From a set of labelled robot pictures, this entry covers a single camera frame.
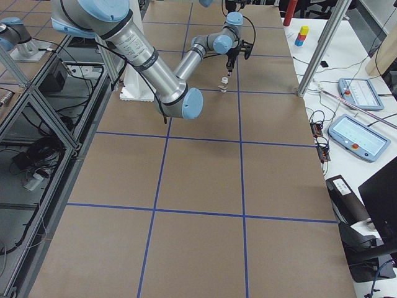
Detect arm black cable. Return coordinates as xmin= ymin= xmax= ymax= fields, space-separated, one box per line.
xmin=203 ymin=14 xmax=257 ymax=58

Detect blue block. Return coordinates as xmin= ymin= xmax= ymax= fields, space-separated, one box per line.
xmin=294 ymin=39 xmax=304 ymax=47

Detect red block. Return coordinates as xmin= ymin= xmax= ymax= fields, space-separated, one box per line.
xmin=297 ymin=33 xmax=306 ymax=42

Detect orange circuit board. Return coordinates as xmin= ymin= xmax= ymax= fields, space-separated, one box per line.
xmin=310 ymin=122 xmax=323 ymax=138

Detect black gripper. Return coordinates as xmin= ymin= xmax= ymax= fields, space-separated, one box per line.
xmin=226 ymin=48 xmax=239 ymax=76

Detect aluminium frame post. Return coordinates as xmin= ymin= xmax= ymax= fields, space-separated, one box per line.
xmin=297 ymin=0 xmax=352 ymax=97

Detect white PPR valve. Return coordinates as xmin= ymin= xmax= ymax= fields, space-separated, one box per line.
xmin=218 ymin=76 xmax=229 ymax=93

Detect white camera pole base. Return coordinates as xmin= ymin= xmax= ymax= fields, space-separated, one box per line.
xmin=120 ymin=0 xmax=154 ymax=102

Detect teach pendant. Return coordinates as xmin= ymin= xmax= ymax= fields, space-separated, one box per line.
xmin=328 ymin=114 xmax=391 ymax=163
xmin=337 ymin=78 xmax=384 ymax=111

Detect far teach pendant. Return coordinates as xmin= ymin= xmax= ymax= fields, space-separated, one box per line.
xmin=337 ymin=78 xmax=384 ymax=111

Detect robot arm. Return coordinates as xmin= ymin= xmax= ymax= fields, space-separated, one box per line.
xmin=51 ymin=1 xmax=243 ymax=120
xmin=199 ymin=0 xmax=249 ymax=11

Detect near teach pendant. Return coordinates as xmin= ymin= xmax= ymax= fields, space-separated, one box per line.
xmin=328 ymin=114 xmax=391 ymax=163

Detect yellow block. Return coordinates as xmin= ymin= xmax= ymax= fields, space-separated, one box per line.
xmin=299 ymin=25 xmax=309 ymax=36

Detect black monitor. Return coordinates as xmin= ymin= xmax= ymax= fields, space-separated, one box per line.
xmin=359 ymin=158 xmax=396 ymax=243

